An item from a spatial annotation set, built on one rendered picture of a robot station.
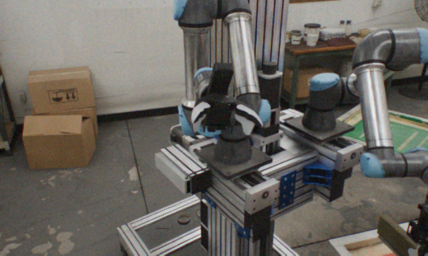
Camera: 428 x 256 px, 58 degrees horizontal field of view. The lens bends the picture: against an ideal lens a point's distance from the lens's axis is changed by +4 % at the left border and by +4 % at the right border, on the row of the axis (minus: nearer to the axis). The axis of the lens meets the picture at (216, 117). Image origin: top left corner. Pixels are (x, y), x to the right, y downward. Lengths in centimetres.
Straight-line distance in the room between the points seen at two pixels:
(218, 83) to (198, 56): 40
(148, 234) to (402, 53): 199
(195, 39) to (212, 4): 12
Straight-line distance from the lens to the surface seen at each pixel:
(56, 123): 393
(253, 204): 140
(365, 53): 132
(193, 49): 127
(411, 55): 139
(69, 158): 400
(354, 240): 161
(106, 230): 318
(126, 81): 471
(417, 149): 134
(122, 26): 454
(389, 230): 148
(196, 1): 123
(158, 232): 275
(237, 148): 142
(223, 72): 86
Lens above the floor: 202
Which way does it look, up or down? 25 degrees down
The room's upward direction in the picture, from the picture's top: straight up
